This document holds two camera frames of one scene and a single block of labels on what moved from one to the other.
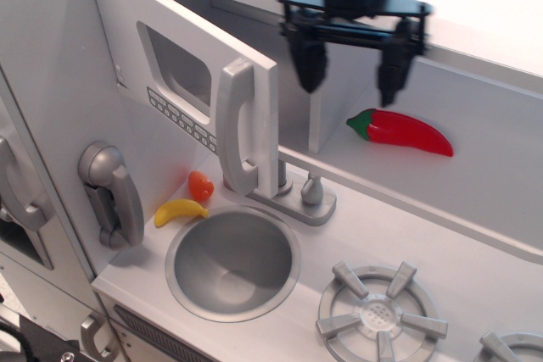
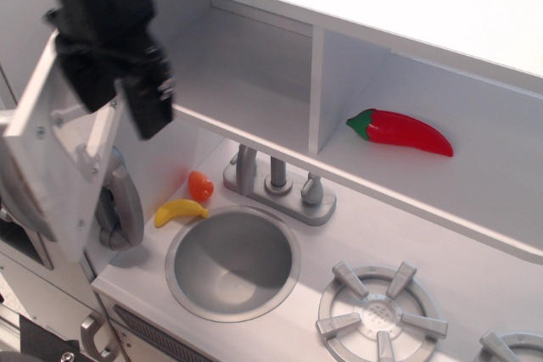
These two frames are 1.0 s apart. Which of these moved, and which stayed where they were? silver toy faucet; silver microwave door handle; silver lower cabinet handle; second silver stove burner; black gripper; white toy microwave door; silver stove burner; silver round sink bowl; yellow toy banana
Moved: white toy microwave door; black gripper; silver microwave door handle
Stayed: silver toy faucet; yellow toy banana; silver lower cabinet handle; silver stove burner; silver round sink bowl; second silver stove burner
